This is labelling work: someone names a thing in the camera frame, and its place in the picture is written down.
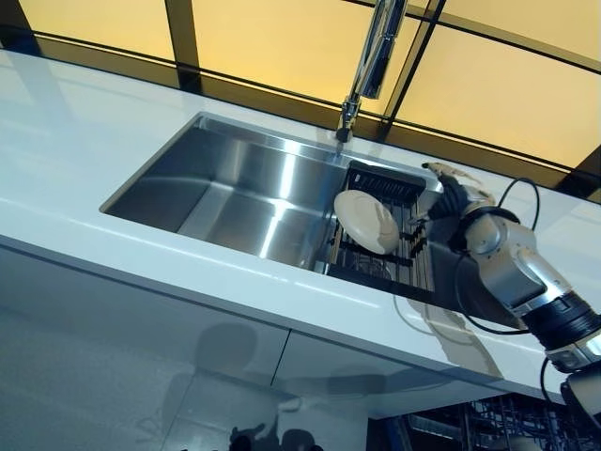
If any white glossy cabinet door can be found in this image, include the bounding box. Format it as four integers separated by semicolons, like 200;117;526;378
0;242;293;451
270;327;476;451

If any black sink dish rack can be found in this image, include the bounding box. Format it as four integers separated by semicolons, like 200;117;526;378
327;159;439;301

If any chrome kitchen faucet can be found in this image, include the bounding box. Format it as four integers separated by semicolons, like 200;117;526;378
334;0;408;143

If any wire dishwasher rack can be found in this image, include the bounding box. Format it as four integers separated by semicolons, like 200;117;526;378
406;393;601;451

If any stainless steel sink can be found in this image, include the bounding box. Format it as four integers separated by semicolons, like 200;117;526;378
100;111;506;330

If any cream round plate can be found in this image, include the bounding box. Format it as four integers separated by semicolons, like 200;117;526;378
333;189;401;257

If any black silver robot right hand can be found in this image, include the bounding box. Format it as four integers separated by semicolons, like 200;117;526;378
407;161;498;226

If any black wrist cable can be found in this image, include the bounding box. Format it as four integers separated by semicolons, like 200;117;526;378
454;177;565;406

